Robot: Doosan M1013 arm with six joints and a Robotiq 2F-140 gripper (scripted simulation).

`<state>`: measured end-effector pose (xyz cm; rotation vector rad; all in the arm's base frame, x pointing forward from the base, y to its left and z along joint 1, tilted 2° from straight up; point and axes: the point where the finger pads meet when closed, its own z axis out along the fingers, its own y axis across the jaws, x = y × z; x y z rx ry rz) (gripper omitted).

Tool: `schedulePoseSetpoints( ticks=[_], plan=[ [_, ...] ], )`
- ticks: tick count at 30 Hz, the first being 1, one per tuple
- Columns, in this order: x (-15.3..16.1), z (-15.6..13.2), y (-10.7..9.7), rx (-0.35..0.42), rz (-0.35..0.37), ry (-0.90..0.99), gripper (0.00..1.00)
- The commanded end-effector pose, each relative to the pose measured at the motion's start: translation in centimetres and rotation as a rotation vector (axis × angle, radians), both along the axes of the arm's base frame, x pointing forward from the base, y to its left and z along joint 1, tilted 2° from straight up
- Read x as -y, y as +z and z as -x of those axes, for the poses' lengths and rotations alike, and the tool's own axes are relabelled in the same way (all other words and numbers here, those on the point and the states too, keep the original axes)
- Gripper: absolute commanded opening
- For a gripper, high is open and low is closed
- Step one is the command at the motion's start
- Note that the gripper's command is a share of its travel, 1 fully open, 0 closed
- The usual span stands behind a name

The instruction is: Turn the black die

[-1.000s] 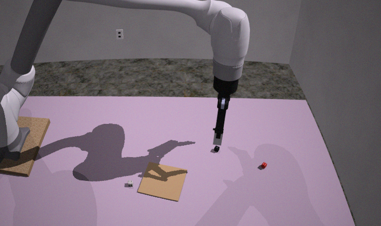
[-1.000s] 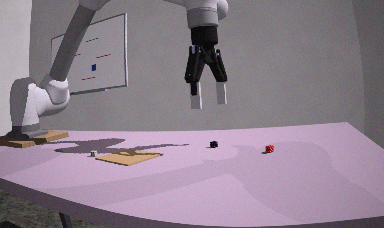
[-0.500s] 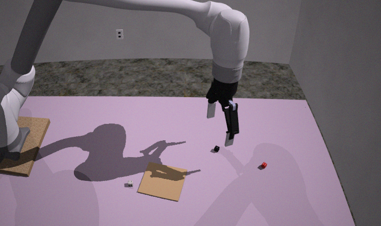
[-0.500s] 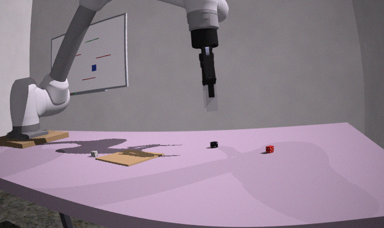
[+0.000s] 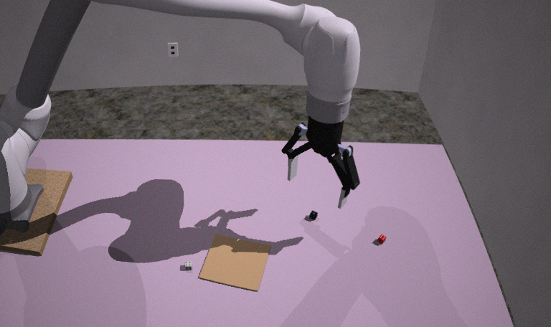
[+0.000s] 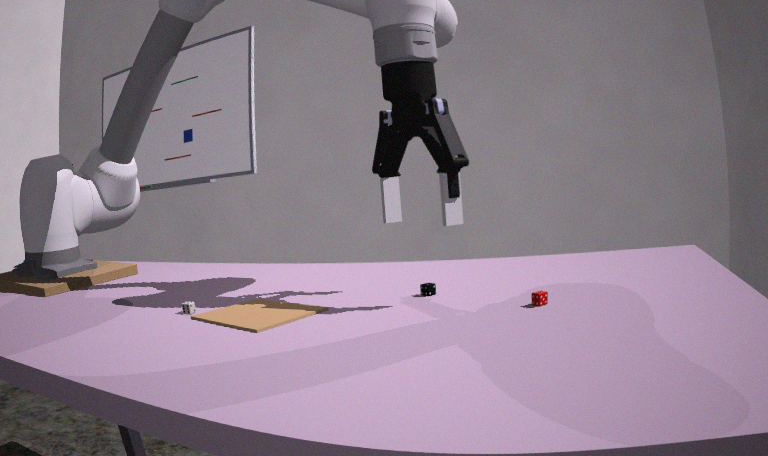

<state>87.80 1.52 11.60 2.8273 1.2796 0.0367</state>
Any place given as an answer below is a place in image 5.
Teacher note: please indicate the tan square mat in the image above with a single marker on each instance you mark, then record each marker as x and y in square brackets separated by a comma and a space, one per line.
[235, 262]

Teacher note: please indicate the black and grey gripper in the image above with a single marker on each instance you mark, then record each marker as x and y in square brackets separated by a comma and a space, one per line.
[330, 134]

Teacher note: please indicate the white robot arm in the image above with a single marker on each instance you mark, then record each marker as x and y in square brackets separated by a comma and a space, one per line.
[331, 64]

